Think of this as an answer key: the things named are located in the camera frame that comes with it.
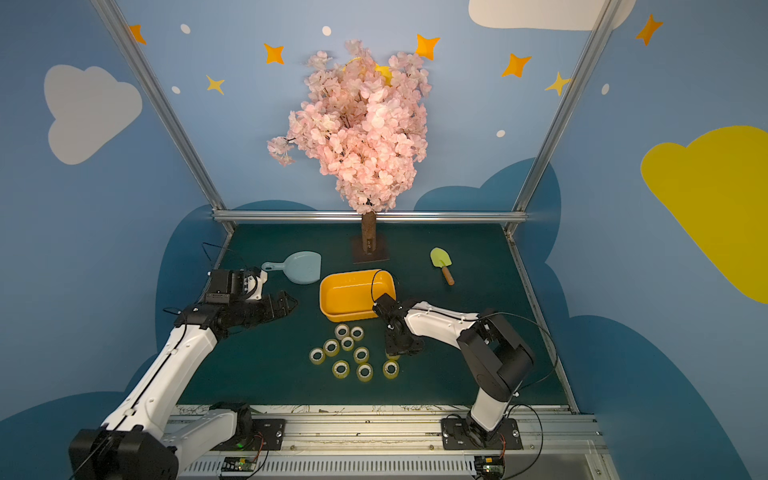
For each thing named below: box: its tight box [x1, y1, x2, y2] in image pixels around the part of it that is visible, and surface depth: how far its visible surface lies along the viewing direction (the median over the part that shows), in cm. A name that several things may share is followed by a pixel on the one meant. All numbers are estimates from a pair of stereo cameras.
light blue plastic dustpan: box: [261, 251, 322, 285], surface depth 110 cm
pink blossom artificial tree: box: [268, 39, 432, 253], surface depth 74 cm
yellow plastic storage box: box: [320, 269, 396, 323], surface depth 103 cm
